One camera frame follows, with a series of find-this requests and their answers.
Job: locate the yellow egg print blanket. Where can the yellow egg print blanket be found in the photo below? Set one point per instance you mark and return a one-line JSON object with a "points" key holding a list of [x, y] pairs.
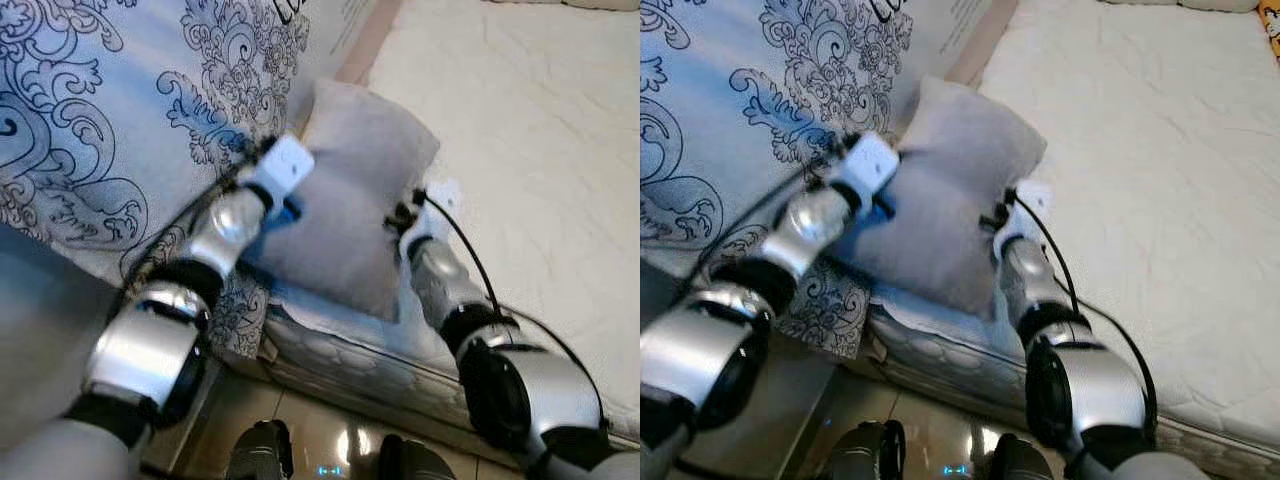
{"points": [[1272, 15]]}

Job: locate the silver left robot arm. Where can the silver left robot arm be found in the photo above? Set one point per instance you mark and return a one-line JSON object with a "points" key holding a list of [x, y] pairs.
{"points": [[720, 360], [150, 350]]}

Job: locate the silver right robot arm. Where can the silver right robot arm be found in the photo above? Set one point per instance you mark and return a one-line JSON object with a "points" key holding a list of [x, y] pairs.
{"points": [[1100, 390], [530, 390]]}

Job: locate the white quilted mattress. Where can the white quilted mattress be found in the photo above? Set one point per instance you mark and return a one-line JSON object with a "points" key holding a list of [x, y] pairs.
{"points": [[540, 150], [1150, 150]]}

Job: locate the dark right robot leg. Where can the dark right robot leg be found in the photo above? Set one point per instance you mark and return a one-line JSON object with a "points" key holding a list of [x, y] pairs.
{"points": [[415, 462], [1022, 462]]}

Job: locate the dark robot leg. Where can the dark robot leg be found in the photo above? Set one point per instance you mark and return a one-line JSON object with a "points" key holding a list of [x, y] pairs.
{"points": [[1022, 462], [260, 455], [415, 462], [865, 455]]}

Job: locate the dark left robot leg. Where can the dark left robot leg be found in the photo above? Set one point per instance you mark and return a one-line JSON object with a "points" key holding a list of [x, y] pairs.
{"points": [[260, 455], [865, 455]]}

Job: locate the grey floral printed mattress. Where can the grey floral printed mattress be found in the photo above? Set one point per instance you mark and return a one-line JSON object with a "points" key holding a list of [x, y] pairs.
{"points": [[720, 100], [100, 100]]}

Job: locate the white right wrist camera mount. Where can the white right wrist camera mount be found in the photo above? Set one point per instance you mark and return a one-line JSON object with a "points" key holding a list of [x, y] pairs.
{"points": [[445, 195], [1038, 195]]}

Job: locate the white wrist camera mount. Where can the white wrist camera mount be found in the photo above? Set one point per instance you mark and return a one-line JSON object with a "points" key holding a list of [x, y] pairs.
{"points": [[870, 160], [445, 195], [1038, 195], [285, 165]]}

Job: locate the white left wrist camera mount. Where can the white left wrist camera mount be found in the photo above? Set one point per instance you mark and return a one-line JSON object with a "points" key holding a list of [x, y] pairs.
{"points": [[285, 165], [870, 160]]}

